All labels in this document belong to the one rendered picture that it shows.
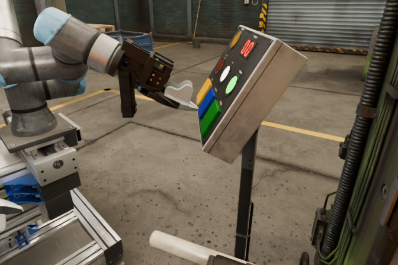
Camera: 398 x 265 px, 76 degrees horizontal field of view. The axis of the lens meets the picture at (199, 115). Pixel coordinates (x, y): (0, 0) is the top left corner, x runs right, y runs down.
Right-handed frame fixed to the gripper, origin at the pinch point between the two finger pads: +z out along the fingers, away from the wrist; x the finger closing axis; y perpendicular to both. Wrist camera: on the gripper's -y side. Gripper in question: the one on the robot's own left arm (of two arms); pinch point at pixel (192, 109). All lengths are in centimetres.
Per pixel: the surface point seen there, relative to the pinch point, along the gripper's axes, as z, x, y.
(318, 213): 33.3, -14.4, -3.2
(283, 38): 291, 715, 84
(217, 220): 66, 64, -81
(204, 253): 21.9, -7.7, -32.6
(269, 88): 9.9, -7.0, 13.9
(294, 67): 11.6, -7.0, 19.9
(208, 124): 4.4, -3.4, -0.2
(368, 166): 20.1, -26.8, 13.7
